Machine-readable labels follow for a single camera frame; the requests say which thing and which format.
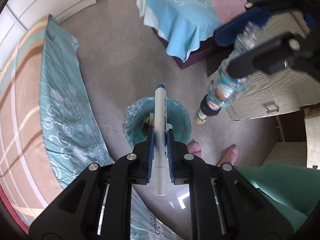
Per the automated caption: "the blue pink towel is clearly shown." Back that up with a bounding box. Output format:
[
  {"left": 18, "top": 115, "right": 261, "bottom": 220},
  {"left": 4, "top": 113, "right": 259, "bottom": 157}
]
[{"left": 136, "top": 0, "right": 247, "bottom": 62}]

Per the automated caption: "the left pink slipper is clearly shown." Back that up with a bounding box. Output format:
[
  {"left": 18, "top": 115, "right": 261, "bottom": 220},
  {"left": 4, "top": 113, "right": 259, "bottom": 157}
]
[{"left": 187, "top": 141, "right": 202, "bottom": 158}]

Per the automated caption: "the wood grain desk cabinet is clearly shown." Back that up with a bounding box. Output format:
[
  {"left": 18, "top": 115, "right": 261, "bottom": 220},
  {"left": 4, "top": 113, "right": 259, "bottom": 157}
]
[{"left": 226, "top": 12, "right": 319, "bottom": 120}]

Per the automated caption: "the cartoon drink bottle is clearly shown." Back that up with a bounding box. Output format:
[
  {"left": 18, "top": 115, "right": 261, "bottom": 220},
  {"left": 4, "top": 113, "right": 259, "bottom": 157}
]
[{"left": 194, "top": 22, "right": 265, "bottom": 125}]

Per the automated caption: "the white wardrobe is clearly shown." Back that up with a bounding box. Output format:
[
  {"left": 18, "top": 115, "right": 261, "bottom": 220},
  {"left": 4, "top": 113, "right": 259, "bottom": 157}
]
[{"left": 1, "top": 0, "right": 96, "bottom": 43}]

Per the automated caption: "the purple storage bench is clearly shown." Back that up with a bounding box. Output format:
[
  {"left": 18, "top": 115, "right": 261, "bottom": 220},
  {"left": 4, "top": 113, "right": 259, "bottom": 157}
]
[{"left": 151, "top": 27, "right": 221, "bottom": 70}]

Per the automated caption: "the teal trash bin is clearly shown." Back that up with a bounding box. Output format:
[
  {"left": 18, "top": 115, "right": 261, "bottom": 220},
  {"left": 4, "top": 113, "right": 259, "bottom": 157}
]
[{"left": 122, "top": 96, "right": 191, "bottom": 147}]

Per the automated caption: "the white marker pen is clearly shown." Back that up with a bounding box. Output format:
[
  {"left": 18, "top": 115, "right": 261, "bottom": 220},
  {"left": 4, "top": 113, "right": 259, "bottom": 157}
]
[{"left": 153, "top": 84, "right": 168, "bottom": 196}]

